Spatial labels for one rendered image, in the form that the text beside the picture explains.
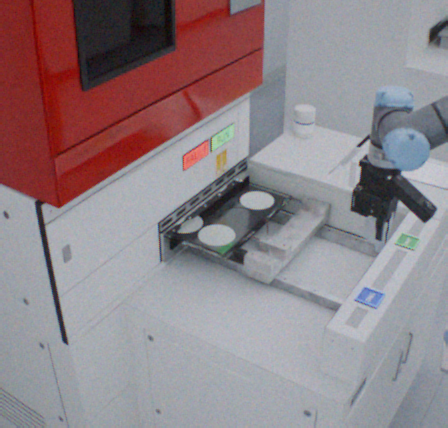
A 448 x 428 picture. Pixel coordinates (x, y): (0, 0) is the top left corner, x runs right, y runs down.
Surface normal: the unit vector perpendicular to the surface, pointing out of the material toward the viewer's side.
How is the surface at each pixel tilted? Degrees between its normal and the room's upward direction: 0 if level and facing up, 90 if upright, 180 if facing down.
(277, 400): 90
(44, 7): 90
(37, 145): 90
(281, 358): 0
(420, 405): 0
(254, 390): 90
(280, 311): 0
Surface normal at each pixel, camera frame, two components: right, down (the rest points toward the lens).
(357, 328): 0.00, -0.84
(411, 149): -0.04, 0.54
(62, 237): 0.83, 0.29
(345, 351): -0.55, 0.45
